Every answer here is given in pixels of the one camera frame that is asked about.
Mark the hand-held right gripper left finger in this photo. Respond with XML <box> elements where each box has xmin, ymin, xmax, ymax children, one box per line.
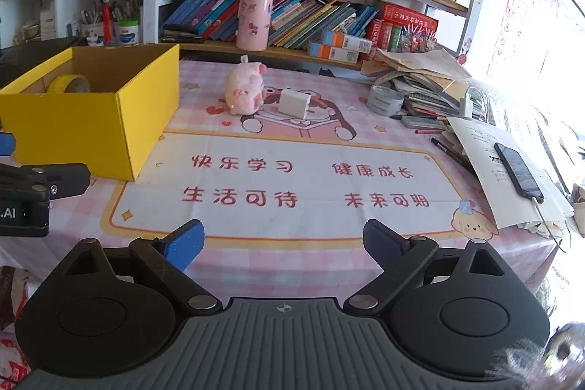
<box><xmin>59</xmin><ymin>219</ymin><xmax>223</xmax><ymax>312</ymax></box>

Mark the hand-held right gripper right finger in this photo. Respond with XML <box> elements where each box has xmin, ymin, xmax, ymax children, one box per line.
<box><xmin>343</xmin><ymin>219</ymin><xmax>513</xmax><ymax>312</ymax></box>

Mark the yellow cardboard box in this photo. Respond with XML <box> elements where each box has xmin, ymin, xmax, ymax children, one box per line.
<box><xmin>0</xmin><ymin>43</ymin><xmax>181</xmax><ymax>181</ymax></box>

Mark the yellow tape roll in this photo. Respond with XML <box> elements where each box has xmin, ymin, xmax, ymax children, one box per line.
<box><xmin>47</xmin><ymin>74</ymin><xmax>91</xmax><ymax>94</ymax></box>

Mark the pink checked cloth desktop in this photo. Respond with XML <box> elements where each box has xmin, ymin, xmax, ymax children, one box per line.
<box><xmin>0</xmin><ymin>60</ymin><xmax>565</xmax><ymax>283</ymax></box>

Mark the black piano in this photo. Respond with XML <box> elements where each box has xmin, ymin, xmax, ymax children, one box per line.
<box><xmin>0</xmin><ymin>36</ymin><xmax>87</xmax><ymax>89</ymax></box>

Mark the red patterned cloth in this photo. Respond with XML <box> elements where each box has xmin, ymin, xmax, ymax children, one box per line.
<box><xmin>0</xmin><ymin>264</ymin><xmax>42</xmax><ymax>378</ymax></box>

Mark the black pen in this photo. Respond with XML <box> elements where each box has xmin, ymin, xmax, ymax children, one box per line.
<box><xmin>430</xmin><ymin>137</ymin><xmax>476</xmax><ymax>171</ymax></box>

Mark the large white paper sheet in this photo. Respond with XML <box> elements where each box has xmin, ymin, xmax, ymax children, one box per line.
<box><xmin>448</xmin><ymin>117</ymin><xmax>574</xmax><ymax>231</ymax></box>

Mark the grey tape roll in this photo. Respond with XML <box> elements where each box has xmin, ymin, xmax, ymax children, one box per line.
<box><xmin>367</xmin><ymin>84</ymin><xmax>405</xmax><ymax>115</ymax></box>

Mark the pen cup with brushes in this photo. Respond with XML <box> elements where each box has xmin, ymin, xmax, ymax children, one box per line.
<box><xmin>81</xmin><ymin>8</ymin><xmax>106</xmax><ymax>46</ymax></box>

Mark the black smartphone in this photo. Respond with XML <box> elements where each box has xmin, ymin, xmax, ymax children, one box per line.
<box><xmin>494</xmin><ymin>142</ymin><xmax>546</xmax><ymax>203</ymax></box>

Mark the white side shelf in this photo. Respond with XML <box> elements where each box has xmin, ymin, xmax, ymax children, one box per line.
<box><xmin>0</xmin><ymin>0</ymin><xmax>149</xmax><ymax>53</ymax></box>

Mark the white jar green lid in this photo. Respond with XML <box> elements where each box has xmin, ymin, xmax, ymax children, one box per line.
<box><xmin>114</xmin><ymin>20</ymin><xmax>140</xmax><ymax>46</ymax></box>

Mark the white charger block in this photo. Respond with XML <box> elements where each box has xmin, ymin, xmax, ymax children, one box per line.
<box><xmin>278</xmin><ymin>87</ymin><xmax>312</xmax><ymax>118</ymax></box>

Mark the pink pig plush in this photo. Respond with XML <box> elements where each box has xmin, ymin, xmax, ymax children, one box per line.
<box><xmin>222</xmin><ymin>56</ymin><xmax>267</xmax><ymax>116</ymax></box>

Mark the pile of papers and notebooks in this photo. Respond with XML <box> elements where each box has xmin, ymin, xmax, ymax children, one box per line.
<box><xmin>361</xmin><ymin>47</ymin><xmax>473</xmax><ymax>117</ymax></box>

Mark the black stapler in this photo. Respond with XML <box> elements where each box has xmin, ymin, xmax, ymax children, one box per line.
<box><xmin>160</xmin><ymin>29</ymin><xmax>202</xmax><ymax>44</ymax></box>

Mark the orange white carton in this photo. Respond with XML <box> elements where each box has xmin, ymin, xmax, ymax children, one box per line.
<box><xmin>322</xmin><ymin>31</ymin><xmax>373</xmax><ymax>53</ymax></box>
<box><xmin>308</xmin><ymin>42</ymin><xmax>362</xmax><ymax>64</ymax></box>

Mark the fluffy grey clothing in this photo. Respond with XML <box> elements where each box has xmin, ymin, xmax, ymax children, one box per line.
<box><xmin>494</xmin><ymin>321</ymin><xmax>585</xmax><ymax>390</ymax></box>

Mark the bundle of colourful sticks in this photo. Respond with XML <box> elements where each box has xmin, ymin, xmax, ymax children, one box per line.
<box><xmin>397</xmin><ymin>27</ymin><xmax>439</xmax><ymax>53</ymax></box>

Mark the thick red dictionary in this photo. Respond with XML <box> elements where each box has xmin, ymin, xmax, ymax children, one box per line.
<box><xmin>378</xmin><ymin>1</ymin><xmax>439</xmax><ymax>30</ymax></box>

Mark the pink printed cup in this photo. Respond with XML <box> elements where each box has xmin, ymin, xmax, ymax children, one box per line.
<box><xmin>236</xmin><ymin>0</ymin><xmax>274</xmax><ymax>51</ymax></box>

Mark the row of leaning books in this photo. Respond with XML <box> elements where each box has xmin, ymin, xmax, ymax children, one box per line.
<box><xmin>162</xmin><ymin>0</ymin><xmax>380</xmax><ymax>50</ymax></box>

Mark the pink alphabet poster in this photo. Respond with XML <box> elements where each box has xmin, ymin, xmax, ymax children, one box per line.
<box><xmin>487</xmin><ymin>0</ymin><xmax>561</xmax><ymax>77</ymax></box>

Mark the white wall plug charger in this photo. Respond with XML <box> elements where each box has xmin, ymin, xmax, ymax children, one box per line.
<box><xmin>459</xmin><ymin>86</ymin><xmax>478</xmax><ymax>119</ymax></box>

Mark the charging cable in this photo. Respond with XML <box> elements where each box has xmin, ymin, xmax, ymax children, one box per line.
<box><xmin>530</xmin><ymin>198</ymin><xmax>567</xmax><ymax>254</ymax></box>

